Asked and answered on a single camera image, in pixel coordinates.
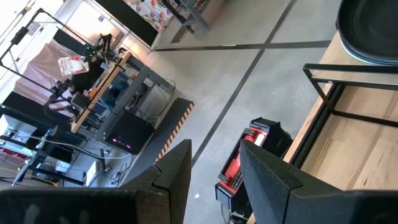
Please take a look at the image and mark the black workstation frame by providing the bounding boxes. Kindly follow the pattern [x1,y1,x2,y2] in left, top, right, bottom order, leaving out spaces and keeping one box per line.
[0,7,94,97]

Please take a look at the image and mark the wood top workstation table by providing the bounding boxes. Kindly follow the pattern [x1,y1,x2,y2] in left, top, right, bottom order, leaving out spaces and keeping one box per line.
[70,50,175,141]

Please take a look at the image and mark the white floor box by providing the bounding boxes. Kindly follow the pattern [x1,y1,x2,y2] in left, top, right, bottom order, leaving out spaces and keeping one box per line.
[84,159,101,187]

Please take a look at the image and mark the black workstation desk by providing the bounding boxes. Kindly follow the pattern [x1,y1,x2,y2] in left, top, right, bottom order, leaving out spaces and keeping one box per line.
[0,104,105,187]

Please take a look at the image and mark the person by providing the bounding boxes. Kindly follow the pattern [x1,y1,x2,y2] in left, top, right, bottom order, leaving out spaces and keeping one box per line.
[70,55,108,100]

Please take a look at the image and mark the black plate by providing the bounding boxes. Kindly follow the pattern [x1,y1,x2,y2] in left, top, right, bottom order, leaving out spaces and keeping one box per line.
[335,0,398,65]

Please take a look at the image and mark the red black equipment box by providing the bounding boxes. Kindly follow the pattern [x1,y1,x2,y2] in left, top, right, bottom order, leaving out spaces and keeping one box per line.
[214,117,294,224]

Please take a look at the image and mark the black computer tower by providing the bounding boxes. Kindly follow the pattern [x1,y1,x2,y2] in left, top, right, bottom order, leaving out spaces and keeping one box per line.
[104,110,155,156]

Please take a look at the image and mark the red white plastic bag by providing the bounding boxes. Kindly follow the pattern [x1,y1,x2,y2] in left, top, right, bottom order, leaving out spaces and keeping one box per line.
[58,55,90,77]

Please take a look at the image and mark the light grey plate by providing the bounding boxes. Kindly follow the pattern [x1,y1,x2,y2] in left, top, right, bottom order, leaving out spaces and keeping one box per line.
[348,52,398,67]

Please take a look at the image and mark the pink curtain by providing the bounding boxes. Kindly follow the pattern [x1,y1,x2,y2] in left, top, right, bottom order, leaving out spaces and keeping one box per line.
[12,39,80,106]

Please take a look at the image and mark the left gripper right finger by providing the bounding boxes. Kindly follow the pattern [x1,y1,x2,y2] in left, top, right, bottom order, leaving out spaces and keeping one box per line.
[239,139,398,224]

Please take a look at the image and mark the blue office chair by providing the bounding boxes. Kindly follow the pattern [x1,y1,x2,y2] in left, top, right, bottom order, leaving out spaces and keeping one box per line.
[99,77,130,110]

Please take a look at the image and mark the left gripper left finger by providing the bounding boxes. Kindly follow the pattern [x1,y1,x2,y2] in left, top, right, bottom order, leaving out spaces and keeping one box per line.
[0,139,193,224]

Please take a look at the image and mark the grey metal table frame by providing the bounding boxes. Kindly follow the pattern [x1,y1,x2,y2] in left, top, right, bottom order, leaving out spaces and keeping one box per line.
[161,0,212,44]

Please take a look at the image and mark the black mat hazard stripes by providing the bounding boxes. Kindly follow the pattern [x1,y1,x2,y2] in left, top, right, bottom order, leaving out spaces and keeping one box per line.
[123,97,195,187]

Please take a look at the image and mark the floral patterned panel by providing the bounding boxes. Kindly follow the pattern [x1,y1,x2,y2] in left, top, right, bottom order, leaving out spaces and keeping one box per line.
[123,0,175,32]

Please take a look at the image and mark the black wall panel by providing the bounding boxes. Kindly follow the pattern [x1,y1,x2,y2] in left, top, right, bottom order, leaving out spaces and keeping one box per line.
[94,0,160,47]

